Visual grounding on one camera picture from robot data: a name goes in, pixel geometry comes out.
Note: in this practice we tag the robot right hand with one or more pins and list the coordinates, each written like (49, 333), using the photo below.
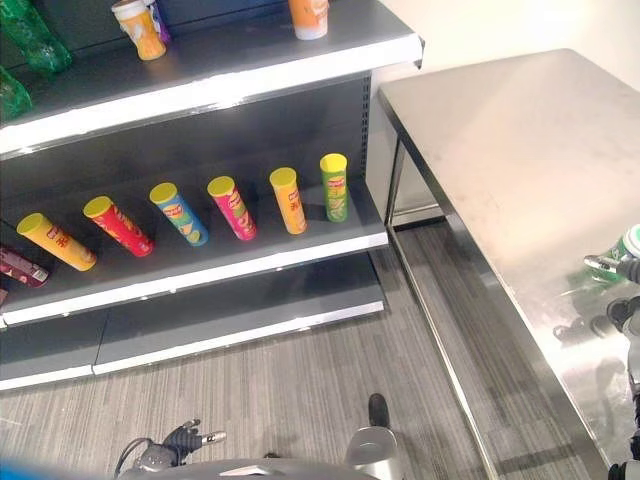
(631, 312)

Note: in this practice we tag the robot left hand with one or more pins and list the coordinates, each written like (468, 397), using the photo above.
(182, 442)

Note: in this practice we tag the green drink can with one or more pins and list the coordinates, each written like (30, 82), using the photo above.
(629, 245)

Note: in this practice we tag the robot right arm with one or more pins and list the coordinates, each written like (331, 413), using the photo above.
(635, 400)

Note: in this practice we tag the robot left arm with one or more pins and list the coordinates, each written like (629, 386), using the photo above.
(155, 461)

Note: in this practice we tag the blurred blue object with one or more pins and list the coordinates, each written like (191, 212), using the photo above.
(45, 465)

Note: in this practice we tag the stainless steel table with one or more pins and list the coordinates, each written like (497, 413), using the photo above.
(510, 175)

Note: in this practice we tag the robot silver leg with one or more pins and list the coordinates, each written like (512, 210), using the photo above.
(371, 450)

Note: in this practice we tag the robot dark foot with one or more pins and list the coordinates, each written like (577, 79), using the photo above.
(378, 410)

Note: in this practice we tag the red chips can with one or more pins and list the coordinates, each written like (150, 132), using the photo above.
(120, 227)

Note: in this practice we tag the blue chips can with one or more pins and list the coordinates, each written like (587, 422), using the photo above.
(180, 215)

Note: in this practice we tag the yellow chips can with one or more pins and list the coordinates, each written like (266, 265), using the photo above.
(57, 242)

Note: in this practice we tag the maroon snack package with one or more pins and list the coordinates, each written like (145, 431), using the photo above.
(22, 267)

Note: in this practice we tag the pink chips can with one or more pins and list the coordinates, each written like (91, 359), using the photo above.
(234, 207)

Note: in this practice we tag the orange chips can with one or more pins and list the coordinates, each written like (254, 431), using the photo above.
(291, 200)

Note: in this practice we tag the green chips can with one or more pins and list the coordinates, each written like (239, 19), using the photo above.
(335, 187)

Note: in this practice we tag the grey metal store shelf unit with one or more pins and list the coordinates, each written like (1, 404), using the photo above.
(210, 75)

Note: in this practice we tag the green crinkly snack bag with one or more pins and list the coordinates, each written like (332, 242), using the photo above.
(35, 37)
(12, 97)

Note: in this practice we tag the orange instant noodle cup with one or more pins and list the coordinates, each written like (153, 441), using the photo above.
(142, 30)

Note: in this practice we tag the purple snack package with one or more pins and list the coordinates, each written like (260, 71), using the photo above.
(161, 22)

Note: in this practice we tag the orange white-rimmed noodle cup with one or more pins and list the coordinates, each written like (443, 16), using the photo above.
(309, 17)

